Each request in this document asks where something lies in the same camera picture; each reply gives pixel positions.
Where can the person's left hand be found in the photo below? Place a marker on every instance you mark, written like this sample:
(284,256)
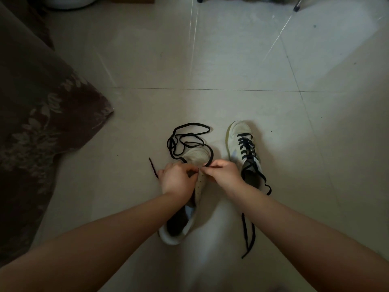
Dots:
(173,182)

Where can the person's right hand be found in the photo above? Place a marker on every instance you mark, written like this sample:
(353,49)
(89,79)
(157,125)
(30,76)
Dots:
(223,179)

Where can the person's left fingers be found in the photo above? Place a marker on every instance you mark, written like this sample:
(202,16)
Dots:
(187,170)

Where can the person's right fingers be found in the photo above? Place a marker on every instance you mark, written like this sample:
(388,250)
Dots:
(212,169)

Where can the unlaced white sneaker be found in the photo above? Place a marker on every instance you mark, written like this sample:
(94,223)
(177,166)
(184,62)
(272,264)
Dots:
(176,238)

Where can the person's left forearm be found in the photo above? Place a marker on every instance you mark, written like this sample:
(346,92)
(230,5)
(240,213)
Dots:
(91,249)

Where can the person's right forearm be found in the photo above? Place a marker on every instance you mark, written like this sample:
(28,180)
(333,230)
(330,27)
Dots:
(304,240)

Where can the threaded black shoelace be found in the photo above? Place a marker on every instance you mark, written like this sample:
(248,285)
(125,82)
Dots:
(246,148)

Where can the laced white sneaker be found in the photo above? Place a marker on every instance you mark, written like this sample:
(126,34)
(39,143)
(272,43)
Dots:
(238,130)

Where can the brown floral blanket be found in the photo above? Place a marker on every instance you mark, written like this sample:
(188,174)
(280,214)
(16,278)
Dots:
(36,118)

